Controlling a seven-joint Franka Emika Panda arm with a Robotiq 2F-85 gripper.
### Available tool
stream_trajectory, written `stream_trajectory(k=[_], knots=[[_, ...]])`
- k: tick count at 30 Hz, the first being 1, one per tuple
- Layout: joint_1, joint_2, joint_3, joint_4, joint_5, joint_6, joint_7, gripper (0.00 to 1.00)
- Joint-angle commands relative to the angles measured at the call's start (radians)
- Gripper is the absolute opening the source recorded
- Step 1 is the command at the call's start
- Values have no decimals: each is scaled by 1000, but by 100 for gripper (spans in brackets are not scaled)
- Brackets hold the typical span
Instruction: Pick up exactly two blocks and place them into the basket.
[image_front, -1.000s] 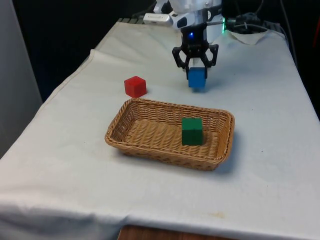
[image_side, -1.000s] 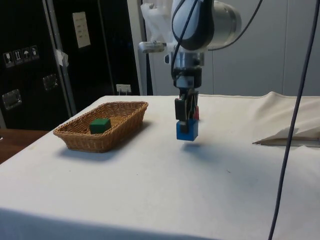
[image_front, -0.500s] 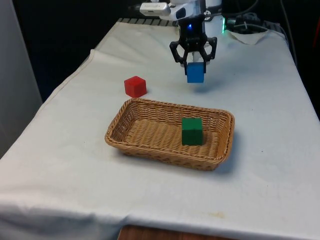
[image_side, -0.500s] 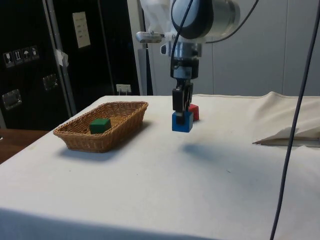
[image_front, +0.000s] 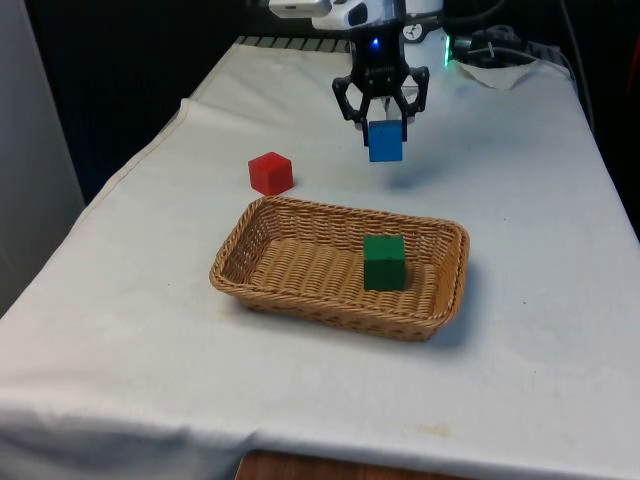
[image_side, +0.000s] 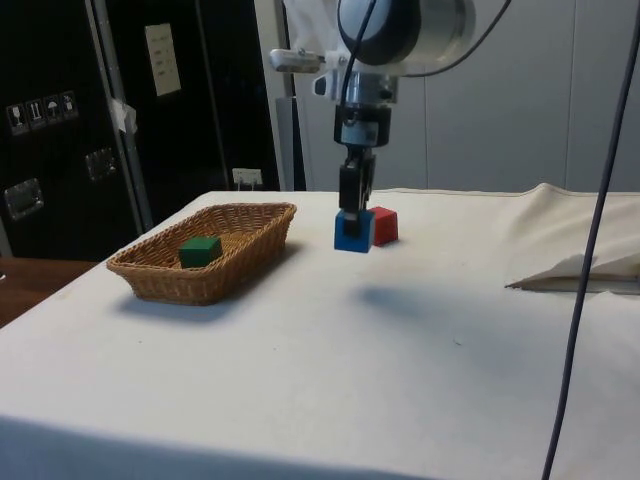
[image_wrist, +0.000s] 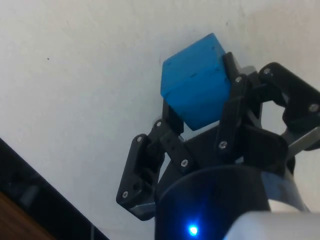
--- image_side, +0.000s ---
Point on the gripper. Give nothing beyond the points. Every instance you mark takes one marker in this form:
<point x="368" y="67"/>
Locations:
<point x="362" y="125"/>

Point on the blue cube block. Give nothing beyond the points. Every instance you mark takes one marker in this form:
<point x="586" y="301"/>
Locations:
<point x="352" y="242"/>

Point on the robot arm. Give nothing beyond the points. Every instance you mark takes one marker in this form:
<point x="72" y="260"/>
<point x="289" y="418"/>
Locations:
<point x="430" y="30"/>

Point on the wicker basket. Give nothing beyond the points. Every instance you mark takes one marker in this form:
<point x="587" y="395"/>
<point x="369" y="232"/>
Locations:
<point x="240" y="240"/>

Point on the pale locker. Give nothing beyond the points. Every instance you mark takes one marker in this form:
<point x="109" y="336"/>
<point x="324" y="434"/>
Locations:
<point x="320" y="160"/>
<point x="585" y="100"/>

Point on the red cube block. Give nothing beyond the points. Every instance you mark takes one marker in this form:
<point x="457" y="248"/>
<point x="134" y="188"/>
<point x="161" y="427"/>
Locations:
<point x="385" y="227"/>

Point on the green cube block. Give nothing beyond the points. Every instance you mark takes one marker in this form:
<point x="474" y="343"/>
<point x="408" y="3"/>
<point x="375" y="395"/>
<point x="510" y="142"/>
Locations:
<point x="200" y="252"/>

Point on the black cabinet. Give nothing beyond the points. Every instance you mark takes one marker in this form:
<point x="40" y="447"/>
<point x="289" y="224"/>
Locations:
<point x="50" y="175"/>

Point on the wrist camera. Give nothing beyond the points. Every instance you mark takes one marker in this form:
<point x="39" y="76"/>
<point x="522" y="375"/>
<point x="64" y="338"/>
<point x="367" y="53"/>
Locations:
<point x="295" y="59"/>

